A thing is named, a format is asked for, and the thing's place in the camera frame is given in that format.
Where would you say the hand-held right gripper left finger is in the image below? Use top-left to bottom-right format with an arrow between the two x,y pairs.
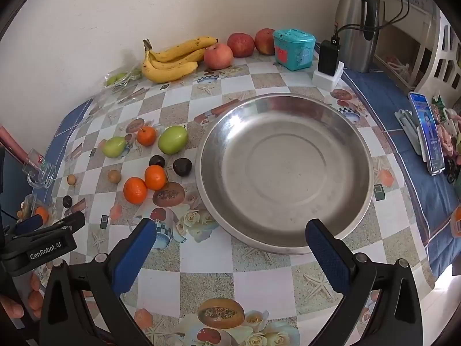
38,218 -> 159,346

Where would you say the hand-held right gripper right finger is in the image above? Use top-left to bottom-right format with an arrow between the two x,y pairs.
305,218 -> 424,346

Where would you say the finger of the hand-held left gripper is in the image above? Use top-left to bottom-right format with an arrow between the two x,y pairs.
43,211 -> 86,235
14,214 -> 43,236

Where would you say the orange tangerine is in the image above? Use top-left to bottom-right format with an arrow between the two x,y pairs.
123,176 -> 148,204
144,165 -> 167,191

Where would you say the round stainless steel plate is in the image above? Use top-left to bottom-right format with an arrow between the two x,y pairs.
195,93 -> 374,256

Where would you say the person's left hand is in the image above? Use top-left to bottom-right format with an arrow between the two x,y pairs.
0,294 -> 24,320

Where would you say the clear snack bag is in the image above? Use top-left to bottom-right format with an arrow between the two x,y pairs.
17,194 -> 55,225

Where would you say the clear glass mug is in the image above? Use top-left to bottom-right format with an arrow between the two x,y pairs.
22,148 -> 57,189

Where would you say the checked printed tablecloth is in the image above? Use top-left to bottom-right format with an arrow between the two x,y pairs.
22,56 -> 461,346

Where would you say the red plastic edge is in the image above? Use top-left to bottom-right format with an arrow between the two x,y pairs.
0,125 -> 30,161

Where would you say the pear-shaped green jujube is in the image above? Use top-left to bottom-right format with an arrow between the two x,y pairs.
102,136 -> 127,158

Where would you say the tangerine with stem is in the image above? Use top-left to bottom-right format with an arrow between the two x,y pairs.
137,126 -> 158,148

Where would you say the large green jujube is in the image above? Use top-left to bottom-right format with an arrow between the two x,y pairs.
158,125 -> 189,155

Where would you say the orange booklet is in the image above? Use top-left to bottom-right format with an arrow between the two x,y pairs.
449,207 -> 461,238

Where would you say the white phone stand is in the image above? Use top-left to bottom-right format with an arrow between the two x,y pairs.
394,110 -> 424,156

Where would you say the clear plastic fruit box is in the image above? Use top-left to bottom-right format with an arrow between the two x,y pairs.
104,65 -> 144,88

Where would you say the smartphone with lit screen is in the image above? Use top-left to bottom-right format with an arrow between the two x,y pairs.
408,92 -> 446,176

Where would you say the pink plush toy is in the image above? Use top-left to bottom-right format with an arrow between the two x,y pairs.
437,107 -> 461,159

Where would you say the white charger stand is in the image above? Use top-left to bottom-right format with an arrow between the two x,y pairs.
312,61 -> 345,90

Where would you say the yellow banana bunch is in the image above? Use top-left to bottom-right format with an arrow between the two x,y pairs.
141,36 -> 219,84

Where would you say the teal plastic box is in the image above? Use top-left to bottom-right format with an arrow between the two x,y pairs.
273,28 -> 317,72

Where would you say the pale red apple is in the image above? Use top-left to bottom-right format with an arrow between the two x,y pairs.
204,42 -> 234,70

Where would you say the white plastic rack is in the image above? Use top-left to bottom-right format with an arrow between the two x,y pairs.
413,7 -> 461,99

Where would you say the stainless steel thermos jug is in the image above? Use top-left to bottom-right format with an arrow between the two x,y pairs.
334,0 -> 382,74

